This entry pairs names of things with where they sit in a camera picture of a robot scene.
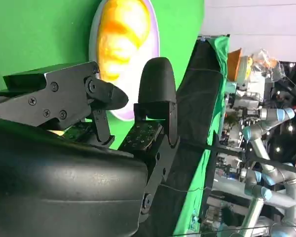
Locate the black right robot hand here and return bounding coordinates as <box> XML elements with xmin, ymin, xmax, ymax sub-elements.
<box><xmin>0</xmin><ymin>57</ymin><xmax>181</xmax><ymax>237</ymax></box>

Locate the orange white toy bread roll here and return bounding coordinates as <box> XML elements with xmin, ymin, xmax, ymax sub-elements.
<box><xmin>97</xmin><ymin>0</ymin><xmax>151</xmax><ymax>81</ymax></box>

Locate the green cloth on neighbouring table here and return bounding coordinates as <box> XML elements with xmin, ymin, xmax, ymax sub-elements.
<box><xmin>172</xmin><ymin>36</ymin><xmax>230</xmax><ymax>237</ymax></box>

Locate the lilac plate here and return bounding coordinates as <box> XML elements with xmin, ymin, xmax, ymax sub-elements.
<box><xmin>88</xmin><ymin>0</ymin><xmax>160</xmax><ymax>122</ymax></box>

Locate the black metal rod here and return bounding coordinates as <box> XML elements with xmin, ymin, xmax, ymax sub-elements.
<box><xmin>213</xmin><ymin>144</ymin><xmax>296</xmax><ymax>174</ymax></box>

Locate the orange box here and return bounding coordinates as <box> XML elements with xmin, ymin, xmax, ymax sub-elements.
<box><xmin>228</xmin><ymin>48</ymin><xmax>243</xmax><ymax>81</ymax></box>

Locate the clear plastic bag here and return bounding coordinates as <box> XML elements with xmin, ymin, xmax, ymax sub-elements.
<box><xmin>251</xmin><ymin>49</ymin><xmax>284</xmax><ymax>82</ymax></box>

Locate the thin black hanging cable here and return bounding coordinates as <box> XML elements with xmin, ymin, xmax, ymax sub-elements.
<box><xmin>162</xmin><ymin>184</ymin><xmax>208</xmax><ymax>194</ymax></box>

